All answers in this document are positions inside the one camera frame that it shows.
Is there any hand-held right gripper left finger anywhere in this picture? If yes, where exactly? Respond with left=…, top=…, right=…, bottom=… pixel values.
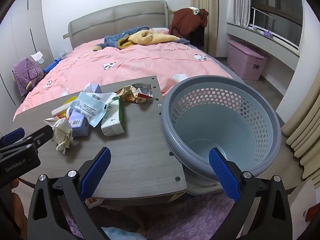
left=27, top=147, right=112, bottom=240

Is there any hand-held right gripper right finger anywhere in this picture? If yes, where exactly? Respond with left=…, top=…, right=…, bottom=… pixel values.
left=209, top=147, right=293, bottom=240

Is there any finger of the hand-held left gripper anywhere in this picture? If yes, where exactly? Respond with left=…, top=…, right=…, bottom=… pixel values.
left=24, top=124, right=55, bottom=153
left=0, top=127, right=25, bottom=146

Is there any white tissue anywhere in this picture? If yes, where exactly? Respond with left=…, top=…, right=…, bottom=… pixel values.
left=44, top=117, right=73, bottom=155

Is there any long lilac cardboard box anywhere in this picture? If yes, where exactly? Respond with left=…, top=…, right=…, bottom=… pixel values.
left=68, top=106, right=91, bottom=137

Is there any green and white carton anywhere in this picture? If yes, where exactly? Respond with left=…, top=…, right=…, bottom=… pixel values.
left=101, top=96, right=125, bottom=137

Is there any grey perforated plastic basket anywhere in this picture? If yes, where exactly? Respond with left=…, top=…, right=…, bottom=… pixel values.
left=161, top=76, right=282, bottom=196

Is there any white plastic barcode wrapper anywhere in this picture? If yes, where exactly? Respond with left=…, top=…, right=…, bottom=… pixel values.
left=71, top=91, right=117, bottom=127

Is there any small lilac box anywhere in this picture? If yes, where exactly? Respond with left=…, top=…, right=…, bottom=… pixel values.
left=84, top=83, right=102, bottom=95

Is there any torn foil snack wrapper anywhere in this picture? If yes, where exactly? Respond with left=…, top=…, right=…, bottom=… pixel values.
left=115, top=84, right=153, bottom=105

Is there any person's left hand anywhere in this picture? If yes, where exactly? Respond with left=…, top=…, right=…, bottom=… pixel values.
left=7, top=179, right=28, bottom=240

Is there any yellow plastic container rim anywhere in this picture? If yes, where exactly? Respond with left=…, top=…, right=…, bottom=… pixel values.
left=61, top=96, right=79, bottom=118

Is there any purple fluffy rug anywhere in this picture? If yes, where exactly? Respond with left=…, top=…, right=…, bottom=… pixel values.
left=62, top=192, right=310, bottom=240

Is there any purple quilted garment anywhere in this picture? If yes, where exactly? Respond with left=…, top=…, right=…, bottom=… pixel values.
left=12, top=57, right=44, bottom=97

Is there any light blue cloth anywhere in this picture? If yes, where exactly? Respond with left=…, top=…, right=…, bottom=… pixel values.
left=101, top=226, right=148, bottom=240

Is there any white and green pouch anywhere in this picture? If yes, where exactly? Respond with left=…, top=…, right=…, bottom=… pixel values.
left=30, top=51, right=45, bottom=65

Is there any beige curtain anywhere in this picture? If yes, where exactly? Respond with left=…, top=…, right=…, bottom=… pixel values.
left=281, top=100, right=320, bottom=180
left=190, top=0, right=219, bottom=58

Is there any red and white object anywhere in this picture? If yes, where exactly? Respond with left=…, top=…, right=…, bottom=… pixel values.
left=305, top=201, right=320, bottom=223

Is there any white wardrobe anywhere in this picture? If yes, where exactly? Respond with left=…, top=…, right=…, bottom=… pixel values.
left=0, top=0, right=54, bottom=105

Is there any bed with pink cover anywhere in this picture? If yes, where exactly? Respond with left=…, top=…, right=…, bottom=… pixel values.
left=14, top=36, right=244, bottom=120

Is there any blue and yellow blanket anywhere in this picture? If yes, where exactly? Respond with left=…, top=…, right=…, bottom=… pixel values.
left=93, top=26, right=193, bottom=51

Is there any pink storage box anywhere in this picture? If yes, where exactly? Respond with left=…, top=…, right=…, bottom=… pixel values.
left=227, top=39, right=270, bottom=81

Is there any grey upholstered bed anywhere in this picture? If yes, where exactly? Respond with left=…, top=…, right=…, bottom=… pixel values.
left=62, top=0, right=250, bottom=88

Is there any black chair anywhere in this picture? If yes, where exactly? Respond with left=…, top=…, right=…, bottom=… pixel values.
left=187, top=26, right=205, bottom=48

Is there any grey window ledge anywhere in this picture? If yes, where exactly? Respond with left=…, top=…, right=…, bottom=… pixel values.
left=226, top=22, right=300, bottom=73

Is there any yellow fleece blanket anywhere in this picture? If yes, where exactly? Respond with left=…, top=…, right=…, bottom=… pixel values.
left=119, top=30, right=180, bottom=50

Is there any brown jacket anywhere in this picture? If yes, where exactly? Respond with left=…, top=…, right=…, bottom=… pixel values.
left=169, top=8, right=209, bottom=39

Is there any white sheer curtain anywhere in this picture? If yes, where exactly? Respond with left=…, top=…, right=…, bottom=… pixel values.
left=226, top=0, right=252, bottom=28

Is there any dark window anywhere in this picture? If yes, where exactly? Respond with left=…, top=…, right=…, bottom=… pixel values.
left=250, top=0, right=304, bottom=48

